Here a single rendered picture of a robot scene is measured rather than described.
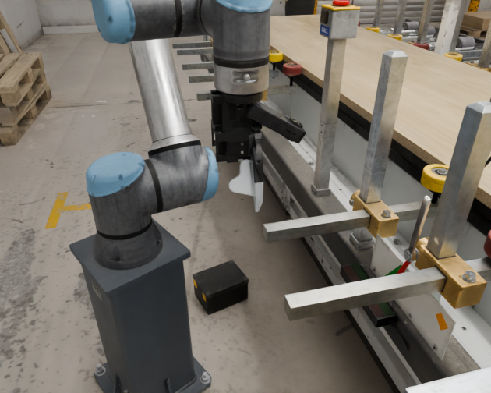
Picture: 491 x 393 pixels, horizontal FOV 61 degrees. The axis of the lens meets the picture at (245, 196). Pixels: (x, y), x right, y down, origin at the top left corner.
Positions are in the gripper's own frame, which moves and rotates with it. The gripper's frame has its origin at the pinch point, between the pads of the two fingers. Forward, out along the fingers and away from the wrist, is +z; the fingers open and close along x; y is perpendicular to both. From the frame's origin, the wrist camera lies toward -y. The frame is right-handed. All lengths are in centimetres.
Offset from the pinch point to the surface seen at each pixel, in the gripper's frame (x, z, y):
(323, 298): 22.1, 7.7, -7.3
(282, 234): -2.2, 12.7, -7.1
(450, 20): -122, -10, -118
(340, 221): -3.2, 11.5, -20.4
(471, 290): 24.5, 7.8, -32.0
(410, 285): 21.7, 7.8, -22.7
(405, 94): -62, 4, -66
